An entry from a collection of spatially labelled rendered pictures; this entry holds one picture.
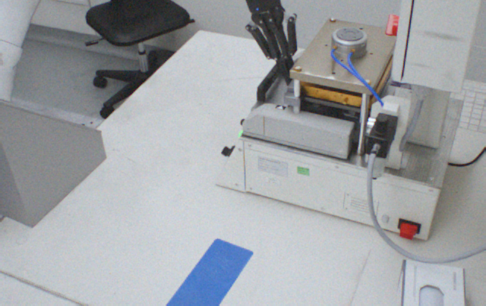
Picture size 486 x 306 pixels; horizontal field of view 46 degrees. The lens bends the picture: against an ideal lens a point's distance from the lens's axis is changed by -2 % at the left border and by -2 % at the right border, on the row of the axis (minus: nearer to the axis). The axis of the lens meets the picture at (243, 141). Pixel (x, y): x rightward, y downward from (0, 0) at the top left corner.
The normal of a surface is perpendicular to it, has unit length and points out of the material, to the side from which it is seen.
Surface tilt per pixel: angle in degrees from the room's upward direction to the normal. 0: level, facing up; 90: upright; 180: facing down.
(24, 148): 90
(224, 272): 0
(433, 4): 90
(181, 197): 0
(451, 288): 4
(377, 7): 90
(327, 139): 90
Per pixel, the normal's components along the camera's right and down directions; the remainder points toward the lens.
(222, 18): -0.40, 0.57
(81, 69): -0.04, -0.79
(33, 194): 0.89, 0.25
